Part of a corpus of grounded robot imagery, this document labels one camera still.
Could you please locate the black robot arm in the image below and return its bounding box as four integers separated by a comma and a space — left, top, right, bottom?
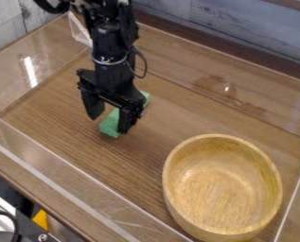
34, 0, 147, 134

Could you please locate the black cable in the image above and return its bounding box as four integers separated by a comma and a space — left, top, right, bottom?
127, 45, 151, 79

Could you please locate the brown wooden bowl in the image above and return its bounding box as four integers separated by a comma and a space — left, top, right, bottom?
163, 133, 284, 242

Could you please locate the green rectangular block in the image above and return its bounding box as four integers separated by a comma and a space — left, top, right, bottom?
100, 91, 151, 138

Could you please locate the yellow black machine base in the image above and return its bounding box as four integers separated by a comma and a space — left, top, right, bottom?
0, 185, 69, 242

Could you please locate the clear acrylic corner bracket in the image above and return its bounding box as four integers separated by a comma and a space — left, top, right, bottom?
68, 12, 93, 47

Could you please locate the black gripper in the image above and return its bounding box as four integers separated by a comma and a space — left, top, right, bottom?
77, 60, 141, 134

